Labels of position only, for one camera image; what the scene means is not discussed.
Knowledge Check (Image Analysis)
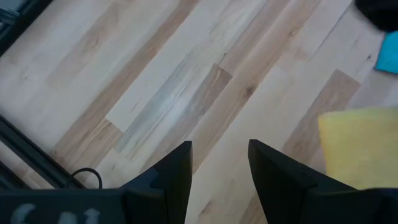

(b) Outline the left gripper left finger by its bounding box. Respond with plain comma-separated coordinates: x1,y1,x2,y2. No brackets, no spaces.
119,140,193,224

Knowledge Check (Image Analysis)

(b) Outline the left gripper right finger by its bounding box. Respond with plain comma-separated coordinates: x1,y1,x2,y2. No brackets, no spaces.
248,139,357,224

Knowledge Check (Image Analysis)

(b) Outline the blue microfiber towel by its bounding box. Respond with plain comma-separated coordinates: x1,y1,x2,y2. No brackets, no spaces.
374,30,398,75

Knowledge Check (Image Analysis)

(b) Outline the yellow microfiber towel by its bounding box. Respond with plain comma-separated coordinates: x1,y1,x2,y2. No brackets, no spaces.
317,107,398,190

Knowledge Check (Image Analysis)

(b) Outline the thin black cable loop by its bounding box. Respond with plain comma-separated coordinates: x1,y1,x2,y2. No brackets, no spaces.
70,167,103,190

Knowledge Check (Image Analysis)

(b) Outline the black aluminium table frame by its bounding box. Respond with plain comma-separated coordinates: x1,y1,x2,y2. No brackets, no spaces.
0,0,86,190

